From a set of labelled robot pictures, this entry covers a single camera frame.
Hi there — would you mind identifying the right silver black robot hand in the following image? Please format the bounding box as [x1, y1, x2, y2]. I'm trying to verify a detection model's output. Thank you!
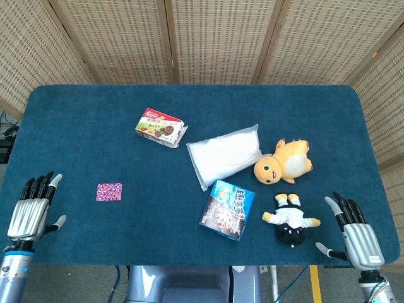
[315, 191, 386, 271]

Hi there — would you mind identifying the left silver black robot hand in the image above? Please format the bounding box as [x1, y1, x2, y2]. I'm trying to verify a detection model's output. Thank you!
[6, 171, 67, 243]

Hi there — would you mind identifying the pink patterned card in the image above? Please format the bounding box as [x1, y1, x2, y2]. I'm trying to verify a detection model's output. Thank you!
[96, 182, 123, 202]

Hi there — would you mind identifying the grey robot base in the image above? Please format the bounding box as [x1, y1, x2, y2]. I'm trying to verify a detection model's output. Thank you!
[126, 265, 263, 303]

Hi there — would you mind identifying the black white plush doll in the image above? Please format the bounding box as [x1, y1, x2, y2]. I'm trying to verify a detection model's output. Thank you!
[261, 193, 322, 249]

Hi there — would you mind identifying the blue felt table cloth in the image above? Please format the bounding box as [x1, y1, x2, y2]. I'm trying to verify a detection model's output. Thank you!
[0, 84, 401, 266]

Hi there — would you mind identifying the yellow plush toy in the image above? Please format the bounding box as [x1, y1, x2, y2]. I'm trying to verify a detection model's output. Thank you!
[253, 138, 314, 185]

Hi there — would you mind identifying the blue chocolate cookie box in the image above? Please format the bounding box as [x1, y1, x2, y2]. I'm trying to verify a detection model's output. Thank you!
[198, 179, 256, 242]

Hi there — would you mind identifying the red green cookie box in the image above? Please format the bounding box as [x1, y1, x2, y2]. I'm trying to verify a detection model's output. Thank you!
[135, 107, 189, 149]

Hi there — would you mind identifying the white plastic bag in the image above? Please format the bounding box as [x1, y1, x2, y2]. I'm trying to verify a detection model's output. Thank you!
[186, 124, 271, 192]

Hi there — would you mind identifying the woven bamboo folding screen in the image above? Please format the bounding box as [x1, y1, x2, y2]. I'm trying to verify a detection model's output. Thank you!
[0, 0, 404, 263]

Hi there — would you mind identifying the blue cable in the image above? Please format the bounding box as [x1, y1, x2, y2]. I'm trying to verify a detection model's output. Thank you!
[109, 265, 128, 303]
[277, 265, 309, 303]

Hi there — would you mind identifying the black equipment with cables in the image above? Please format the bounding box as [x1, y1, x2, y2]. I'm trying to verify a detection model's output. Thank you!
[0, 110, 20, 163]

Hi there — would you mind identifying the white metal frame leg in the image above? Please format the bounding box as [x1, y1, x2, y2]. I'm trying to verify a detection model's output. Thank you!
[260, 265, 279, 303]

